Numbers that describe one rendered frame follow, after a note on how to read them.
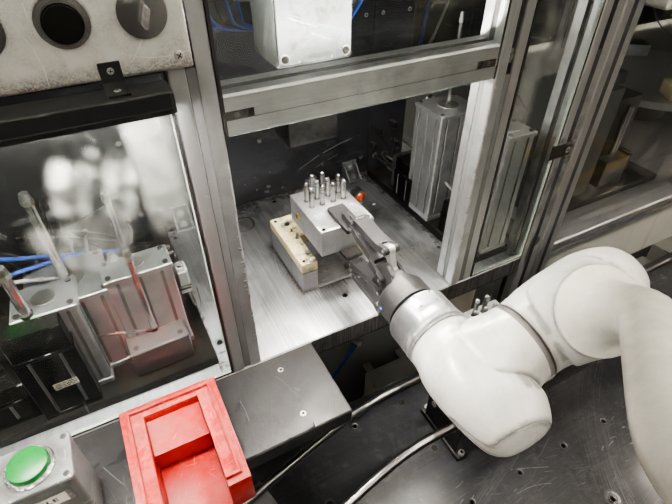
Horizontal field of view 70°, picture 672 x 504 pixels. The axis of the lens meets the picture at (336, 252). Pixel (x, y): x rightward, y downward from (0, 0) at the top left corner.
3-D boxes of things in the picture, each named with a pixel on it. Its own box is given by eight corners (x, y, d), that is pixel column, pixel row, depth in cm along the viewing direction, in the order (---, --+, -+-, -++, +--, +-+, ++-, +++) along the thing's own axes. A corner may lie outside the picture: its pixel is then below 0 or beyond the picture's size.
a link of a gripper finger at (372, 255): (379, 287, 68) (381, 281, 67) (343, 230, 74) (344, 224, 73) (402, 278, 70) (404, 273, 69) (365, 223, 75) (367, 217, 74)
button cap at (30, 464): (12, 498, 48) (4, 490, 47) (12, 463, 51) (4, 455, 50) (55, 479, 50) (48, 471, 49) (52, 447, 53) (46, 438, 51)
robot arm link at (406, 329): (474, 304, 60) (445, 275, 64) (414, 330, 57) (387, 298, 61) (461, 350, 66) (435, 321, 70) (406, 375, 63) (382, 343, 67)
